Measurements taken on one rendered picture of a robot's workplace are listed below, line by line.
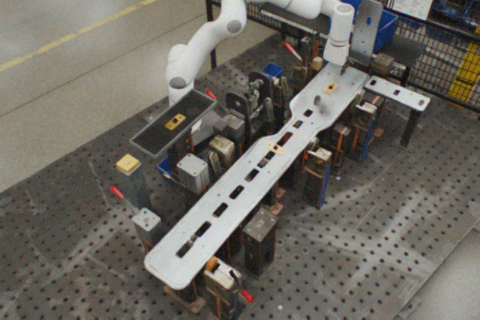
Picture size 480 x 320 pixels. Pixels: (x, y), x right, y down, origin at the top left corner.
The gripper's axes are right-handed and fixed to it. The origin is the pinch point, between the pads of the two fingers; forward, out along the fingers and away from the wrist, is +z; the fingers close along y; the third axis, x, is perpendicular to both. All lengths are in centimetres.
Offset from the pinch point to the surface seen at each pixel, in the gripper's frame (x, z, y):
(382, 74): 23.5, 12.1, 15.7
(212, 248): -98, 12, 8
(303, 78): -2.8, 10.5, -13.5
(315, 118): -21.3, 11.9, 4.3
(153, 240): -108, 13, -12
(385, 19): 49.7, 0.2, 1.8
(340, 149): -21.9, 23.0, 18.9
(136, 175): -96, 1, -30
